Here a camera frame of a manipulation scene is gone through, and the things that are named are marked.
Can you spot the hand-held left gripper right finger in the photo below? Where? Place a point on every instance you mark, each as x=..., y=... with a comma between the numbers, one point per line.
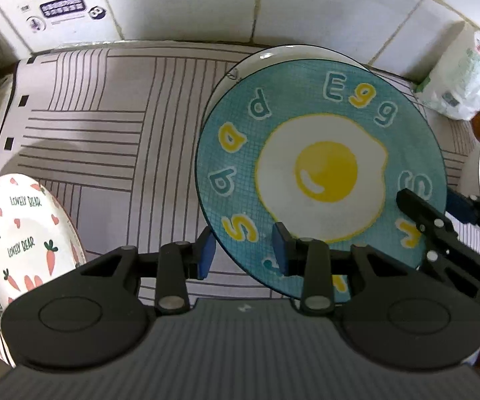
x=281, y=250

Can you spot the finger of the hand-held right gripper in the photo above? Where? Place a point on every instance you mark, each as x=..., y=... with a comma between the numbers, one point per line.
x=463, y=208
x=425, y=216

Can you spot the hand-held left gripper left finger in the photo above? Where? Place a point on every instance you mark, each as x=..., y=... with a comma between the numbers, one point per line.
x=206, y=254

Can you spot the blue fried egg print plate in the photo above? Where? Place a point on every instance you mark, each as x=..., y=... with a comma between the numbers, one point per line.
x=327, y=171

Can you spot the pale dark-rimmed plate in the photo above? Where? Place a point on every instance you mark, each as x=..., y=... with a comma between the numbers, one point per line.
x=248, y=60

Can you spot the white plastic bag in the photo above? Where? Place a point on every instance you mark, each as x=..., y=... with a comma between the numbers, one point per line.
x=456, y=79

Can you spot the striped tablecloth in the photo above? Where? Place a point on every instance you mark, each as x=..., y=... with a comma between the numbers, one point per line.
x=98, y=133

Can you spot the wall sticker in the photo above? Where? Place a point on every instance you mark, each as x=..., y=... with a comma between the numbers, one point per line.
x=63, y=8

